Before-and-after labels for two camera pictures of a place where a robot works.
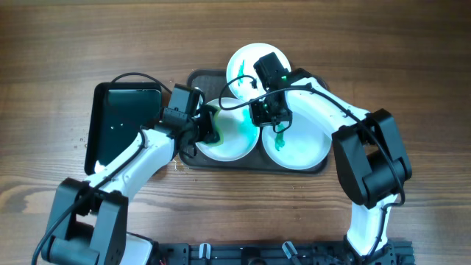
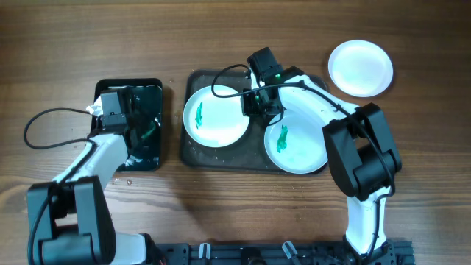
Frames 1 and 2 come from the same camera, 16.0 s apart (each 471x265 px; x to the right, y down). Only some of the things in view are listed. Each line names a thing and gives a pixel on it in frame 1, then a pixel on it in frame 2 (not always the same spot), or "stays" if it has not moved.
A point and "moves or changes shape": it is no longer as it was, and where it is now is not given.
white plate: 241,63 → 360,68
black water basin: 120,111 stays
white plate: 240,135 moves or changes shape
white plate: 304,145 stays
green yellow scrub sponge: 213,115 moves or changes shape
